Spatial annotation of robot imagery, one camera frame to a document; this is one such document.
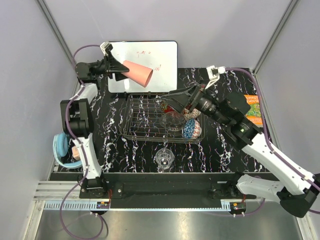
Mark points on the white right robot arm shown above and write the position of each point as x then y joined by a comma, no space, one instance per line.
295,189

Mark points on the brown patterned bowl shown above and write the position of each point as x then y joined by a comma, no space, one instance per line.
191,114

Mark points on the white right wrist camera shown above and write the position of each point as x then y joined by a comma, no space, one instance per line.
214,74

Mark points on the blue triangle pattern bowl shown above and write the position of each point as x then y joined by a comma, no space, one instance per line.
192,129

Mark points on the light blue headphones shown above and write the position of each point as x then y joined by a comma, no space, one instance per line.
60,147

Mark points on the metal wire dish rack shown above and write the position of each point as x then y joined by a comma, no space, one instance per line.
141,121

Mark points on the pink plastic cup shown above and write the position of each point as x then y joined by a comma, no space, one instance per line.
138,73

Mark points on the white dry-erase board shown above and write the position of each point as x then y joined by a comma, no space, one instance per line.
160,56

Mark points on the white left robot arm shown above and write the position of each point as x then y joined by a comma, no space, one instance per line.
78,124

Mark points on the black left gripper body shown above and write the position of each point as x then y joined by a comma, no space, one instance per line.
102,67

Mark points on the orange treehouse book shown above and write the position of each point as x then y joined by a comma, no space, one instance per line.
254,114

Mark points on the red floral bowl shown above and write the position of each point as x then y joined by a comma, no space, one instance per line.
166,108

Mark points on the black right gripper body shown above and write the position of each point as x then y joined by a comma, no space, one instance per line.
203,100

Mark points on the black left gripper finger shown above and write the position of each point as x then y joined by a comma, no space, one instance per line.
119,77
114,66

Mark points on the pink cube block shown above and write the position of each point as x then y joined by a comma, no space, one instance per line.
75,153

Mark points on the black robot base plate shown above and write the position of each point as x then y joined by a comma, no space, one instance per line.
181,187

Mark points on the clear glass plate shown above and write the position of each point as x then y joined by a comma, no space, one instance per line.
173,121

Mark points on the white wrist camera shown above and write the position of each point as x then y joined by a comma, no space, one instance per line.
214,74
106,47

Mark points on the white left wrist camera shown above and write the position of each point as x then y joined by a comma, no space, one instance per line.
106,47

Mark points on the grey cable duct rail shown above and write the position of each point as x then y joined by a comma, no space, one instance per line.
138,206

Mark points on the clear drinking glass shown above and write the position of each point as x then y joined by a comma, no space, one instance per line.
164,159

